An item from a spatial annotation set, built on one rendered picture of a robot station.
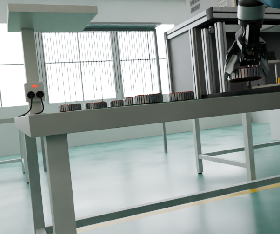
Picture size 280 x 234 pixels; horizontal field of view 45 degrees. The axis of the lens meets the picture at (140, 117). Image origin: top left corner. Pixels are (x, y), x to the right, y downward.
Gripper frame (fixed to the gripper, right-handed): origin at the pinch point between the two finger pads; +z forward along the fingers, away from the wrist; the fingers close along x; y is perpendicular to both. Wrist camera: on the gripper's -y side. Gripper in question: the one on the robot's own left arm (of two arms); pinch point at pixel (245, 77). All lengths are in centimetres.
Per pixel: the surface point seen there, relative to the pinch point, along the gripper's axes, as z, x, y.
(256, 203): 131, 31, -65
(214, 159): 156, 17, -147
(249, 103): -0.2, -3.3, 17.5
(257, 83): 18.6, 13.8, -30.1
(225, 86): 13.2, -1.9, -19.9
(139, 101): 9.6, -36.0, -7.0
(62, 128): -10, -51, 38
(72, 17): -12, -64, -50
